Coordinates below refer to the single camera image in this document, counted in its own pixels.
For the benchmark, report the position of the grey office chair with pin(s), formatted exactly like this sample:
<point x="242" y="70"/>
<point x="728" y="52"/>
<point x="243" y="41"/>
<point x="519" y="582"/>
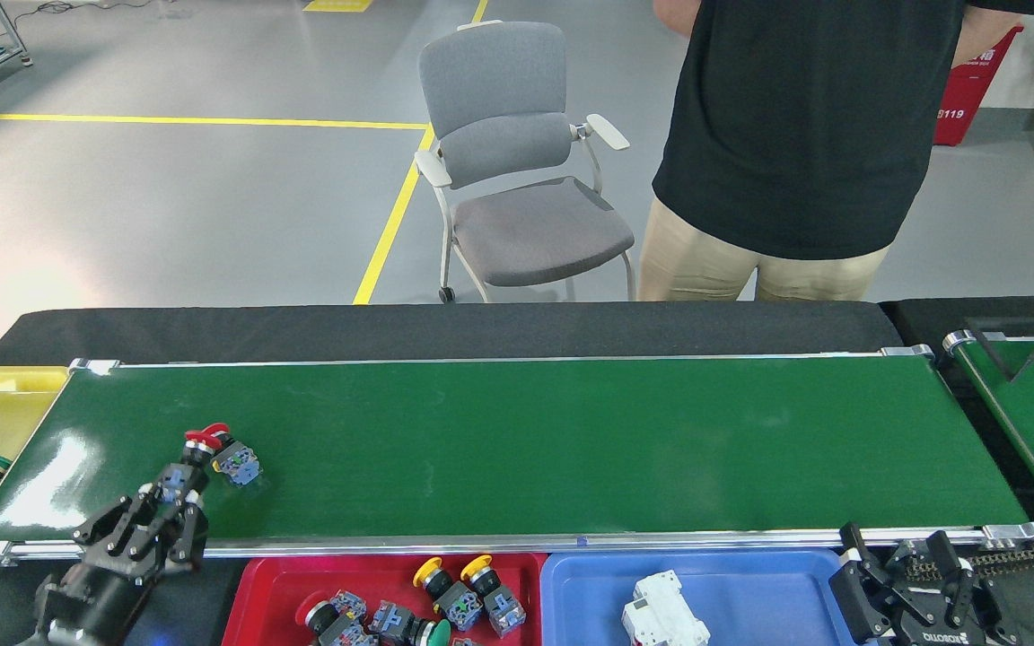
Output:
<point x="495" y="76"/>

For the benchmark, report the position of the black guide bracket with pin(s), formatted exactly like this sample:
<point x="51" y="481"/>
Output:
<point x="991" y="354"/>

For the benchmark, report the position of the yellow plastic tray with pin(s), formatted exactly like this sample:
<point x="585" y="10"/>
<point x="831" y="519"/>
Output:
<point x="14" y="404"/>

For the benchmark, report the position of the person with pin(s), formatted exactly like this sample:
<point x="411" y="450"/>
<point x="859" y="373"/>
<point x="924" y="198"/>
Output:
<point x="795" y="135"/>

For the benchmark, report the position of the white circuit breaker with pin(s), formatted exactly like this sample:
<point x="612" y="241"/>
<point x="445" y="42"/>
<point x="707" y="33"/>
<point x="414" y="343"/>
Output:
<point x="661" y="610"/>

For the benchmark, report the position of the red fire equipment cabinet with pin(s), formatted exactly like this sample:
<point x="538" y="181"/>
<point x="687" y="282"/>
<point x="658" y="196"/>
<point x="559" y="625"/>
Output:
<point x="975" y="99"/>

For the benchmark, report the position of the red plastic tray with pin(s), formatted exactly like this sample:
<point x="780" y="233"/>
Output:
<point x="257" y="601"/>

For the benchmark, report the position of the red push button switch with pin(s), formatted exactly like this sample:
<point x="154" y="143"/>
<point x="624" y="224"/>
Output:
<point x="237" y="465"/>
<point x="312" y="610"/>

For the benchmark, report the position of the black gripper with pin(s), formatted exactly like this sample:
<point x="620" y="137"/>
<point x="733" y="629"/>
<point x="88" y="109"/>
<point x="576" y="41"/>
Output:
<point x="100" y="601"/>
<point x="939" y="632"/>

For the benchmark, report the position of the blue plastic tray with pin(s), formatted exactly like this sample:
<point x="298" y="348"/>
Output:
<point x="750" y="601"/>

